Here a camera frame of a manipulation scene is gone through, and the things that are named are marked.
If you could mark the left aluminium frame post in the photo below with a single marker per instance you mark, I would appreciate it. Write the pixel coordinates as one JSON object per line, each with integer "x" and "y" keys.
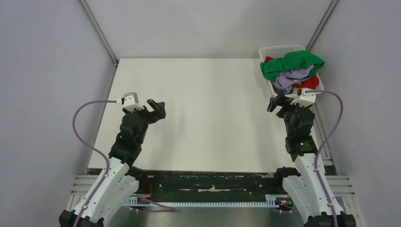
{"x": 95, "y": 24}

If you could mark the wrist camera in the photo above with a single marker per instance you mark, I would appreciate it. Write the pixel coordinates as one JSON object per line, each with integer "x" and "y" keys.
{"x": 305, "y": 98}
{"x": 131, "y": 101}

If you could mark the white cable duct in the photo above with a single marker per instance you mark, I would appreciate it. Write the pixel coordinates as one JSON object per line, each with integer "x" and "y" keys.
{"x": 270, "y": 202}

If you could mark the white plastic laundry basket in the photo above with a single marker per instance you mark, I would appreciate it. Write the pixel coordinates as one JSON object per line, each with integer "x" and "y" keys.
{"x": 278, "y": 51}

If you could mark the red t shirt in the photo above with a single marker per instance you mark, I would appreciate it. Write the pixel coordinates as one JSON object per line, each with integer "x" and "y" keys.
{"x": 311, "y": 83}

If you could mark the aluminium frame post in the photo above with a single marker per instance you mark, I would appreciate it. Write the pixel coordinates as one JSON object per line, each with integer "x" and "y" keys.
{"x": 95, "y": 24}
{"x": 321, "y": 25}

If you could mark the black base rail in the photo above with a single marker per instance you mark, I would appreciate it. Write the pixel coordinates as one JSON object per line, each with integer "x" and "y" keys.
{"x": 211, "y": 187}

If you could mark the right aluminium frame post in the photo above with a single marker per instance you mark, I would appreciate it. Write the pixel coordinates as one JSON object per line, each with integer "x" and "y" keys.
{"x": 321, "y": 25}

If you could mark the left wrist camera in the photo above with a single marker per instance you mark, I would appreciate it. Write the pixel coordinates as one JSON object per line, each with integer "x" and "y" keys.
{"x": 131, "y": 101}

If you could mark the lilac t shirt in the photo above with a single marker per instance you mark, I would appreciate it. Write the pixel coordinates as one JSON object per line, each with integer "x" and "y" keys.
{"x": 287, "y": 79}

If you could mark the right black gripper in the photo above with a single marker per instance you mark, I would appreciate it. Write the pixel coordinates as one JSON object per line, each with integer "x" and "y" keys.
{"x": 274, "y": 101}

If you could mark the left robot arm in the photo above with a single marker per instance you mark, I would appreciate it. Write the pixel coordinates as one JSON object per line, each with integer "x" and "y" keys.
{"x": 119, "y": 179}

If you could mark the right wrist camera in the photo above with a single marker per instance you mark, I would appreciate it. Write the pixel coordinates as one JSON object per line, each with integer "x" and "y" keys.
{"x": 305, "y": 98}

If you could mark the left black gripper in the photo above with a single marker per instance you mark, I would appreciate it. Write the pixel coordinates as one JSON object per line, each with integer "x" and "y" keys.
{"x": 159, "y": 114}

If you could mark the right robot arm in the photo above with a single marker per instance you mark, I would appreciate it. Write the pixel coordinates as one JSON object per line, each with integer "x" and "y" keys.
{"x": 306, "y": 183}

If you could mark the green t shirt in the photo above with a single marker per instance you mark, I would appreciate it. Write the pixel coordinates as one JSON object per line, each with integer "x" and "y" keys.
{"x": 295, "y": 61}

